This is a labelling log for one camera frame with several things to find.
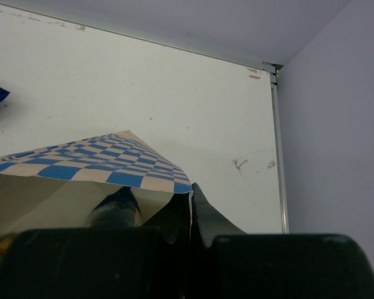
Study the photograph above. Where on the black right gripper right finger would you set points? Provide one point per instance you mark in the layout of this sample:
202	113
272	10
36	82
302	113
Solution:
225	262

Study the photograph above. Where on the dark blue snack packet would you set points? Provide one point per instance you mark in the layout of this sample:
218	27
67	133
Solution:
119	210

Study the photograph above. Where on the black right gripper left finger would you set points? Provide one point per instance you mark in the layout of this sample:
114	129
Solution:
145	262

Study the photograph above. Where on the blue checkered paper bag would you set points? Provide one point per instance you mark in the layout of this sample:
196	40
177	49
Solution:
58	186

